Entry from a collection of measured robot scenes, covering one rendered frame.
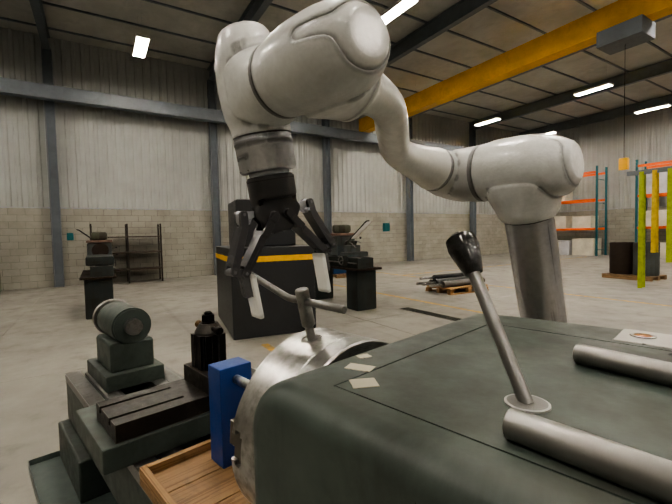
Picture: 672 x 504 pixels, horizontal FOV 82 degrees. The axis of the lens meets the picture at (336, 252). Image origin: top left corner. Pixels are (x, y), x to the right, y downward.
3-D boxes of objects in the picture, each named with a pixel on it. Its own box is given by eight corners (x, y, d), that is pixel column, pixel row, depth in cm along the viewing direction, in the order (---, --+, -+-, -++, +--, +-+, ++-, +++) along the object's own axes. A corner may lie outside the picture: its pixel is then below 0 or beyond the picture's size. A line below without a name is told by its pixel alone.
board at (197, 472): (352, 471, 87) (352, 453, 87) (199, 569, 62) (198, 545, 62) (276, 425, 109) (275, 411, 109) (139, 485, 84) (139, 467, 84)
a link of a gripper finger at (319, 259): (311, 253, 68) (314, 252, 68) (318, 291, 69) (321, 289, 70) (321, 254, 66) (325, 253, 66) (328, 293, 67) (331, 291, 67)
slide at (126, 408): (270, 389, 119) (269, 375, 119) (115, 444, 89) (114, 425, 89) (240, 375, 132) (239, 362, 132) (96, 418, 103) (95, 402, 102)
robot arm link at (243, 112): (215, 144, 60) (258, 126, 50) (192, 37, 57) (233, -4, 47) (273, 141, 67) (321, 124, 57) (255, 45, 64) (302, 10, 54)
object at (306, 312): (324, 354, 63) (310, 287, 61) (313, 359, 61) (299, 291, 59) (316, 351, 64) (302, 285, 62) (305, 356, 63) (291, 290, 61)
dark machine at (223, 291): (317, 330, 566) (314, 197, 557) (233, 340, 518) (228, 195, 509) (284, 309, 732) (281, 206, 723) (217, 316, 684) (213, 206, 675)
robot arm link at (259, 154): (222, 144, 60) (230, 182, 61) (249, 132, 53) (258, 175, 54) (272, 140, 66) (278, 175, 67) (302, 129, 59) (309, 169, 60)
